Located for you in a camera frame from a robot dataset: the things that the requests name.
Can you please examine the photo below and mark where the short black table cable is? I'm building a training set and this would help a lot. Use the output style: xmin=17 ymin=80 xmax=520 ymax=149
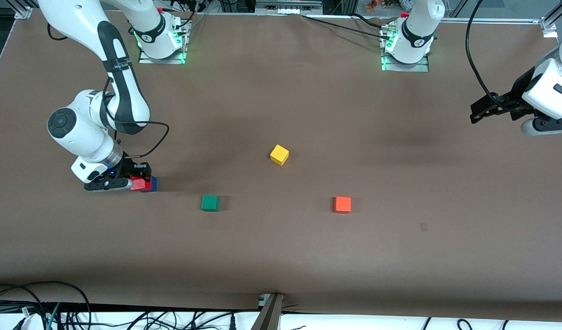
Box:
xmin=352 ymin=13 xmax=391 ymax=29

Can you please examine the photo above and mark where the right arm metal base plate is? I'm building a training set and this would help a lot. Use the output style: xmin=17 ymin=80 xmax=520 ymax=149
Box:
xmin=138 ymin=18 xmax=187 ymax=65

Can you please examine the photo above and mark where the aluminium frame rail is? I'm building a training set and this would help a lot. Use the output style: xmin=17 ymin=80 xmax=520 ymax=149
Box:
xmin=441 ymin=17 xmax=545 ymax=24

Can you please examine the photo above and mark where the grey metal post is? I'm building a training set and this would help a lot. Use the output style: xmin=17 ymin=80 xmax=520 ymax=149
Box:
xmin=251 ymin=293 xmax=284 ymax=330

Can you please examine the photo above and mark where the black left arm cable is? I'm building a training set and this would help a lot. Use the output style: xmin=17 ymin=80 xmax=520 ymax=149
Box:
xmin=465 ymin=0 xmax=513 ymax=113

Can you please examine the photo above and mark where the yellow wooden block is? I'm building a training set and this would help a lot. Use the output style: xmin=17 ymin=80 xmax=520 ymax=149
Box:
xmin=270 ymin=144 xmax=289 ymax=166

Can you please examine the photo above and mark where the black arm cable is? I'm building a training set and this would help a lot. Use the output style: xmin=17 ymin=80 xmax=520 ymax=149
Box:
xmin=46 ymin=22 xmax=171 ymax=160
xmin=465 ymin=0 xmax=513 ymax=113

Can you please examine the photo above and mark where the black looped cable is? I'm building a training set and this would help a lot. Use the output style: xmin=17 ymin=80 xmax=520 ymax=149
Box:
xmin=0 ymin=280 xmax=93 ymax=330

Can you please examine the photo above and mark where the white power strip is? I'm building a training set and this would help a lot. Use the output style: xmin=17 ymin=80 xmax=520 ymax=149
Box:
xmin=255 ymin=0 xmax=324 ymax=15

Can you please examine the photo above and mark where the aluminium frame profile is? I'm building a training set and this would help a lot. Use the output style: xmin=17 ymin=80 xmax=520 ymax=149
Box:
xmin=542 ymin=0 xmax=562 ymax=29

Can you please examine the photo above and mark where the long black table cable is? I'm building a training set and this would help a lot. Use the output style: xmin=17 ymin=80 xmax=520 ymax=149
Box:
xmin=302 ymin=14 xmax=391 ymax=39

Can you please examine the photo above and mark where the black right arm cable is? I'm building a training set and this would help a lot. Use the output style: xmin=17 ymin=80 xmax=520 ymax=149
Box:
xmin=46 ymin=22 xmax=171 ymax=160

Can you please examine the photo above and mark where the teal cable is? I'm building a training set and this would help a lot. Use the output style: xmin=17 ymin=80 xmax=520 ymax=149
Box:
xmin=45 ymin=302 xmax=61 ymax=330

